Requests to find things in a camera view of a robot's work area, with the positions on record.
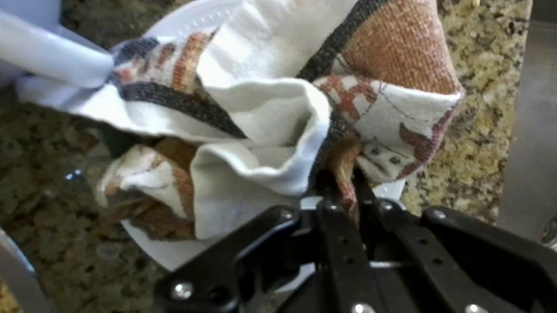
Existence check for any white round plate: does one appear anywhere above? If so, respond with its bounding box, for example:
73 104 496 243
120 179 407 292

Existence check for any stainless steel sink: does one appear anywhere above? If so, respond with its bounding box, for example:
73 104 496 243
498 0 557 248

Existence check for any patterned kitchen towel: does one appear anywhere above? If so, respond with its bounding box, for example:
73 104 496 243
17 0 463 239

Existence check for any white green patterned bowl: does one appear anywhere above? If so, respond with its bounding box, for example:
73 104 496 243
0 0 113 88

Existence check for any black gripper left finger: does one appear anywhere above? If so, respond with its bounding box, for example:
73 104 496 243
315 170 386 313

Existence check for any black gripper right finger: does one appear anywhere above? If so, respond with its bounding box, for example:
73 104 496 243
353 170 511 313

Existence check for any steel bowl with cereal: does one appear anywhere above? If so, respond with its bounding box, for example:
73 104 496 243
0 229 55 313

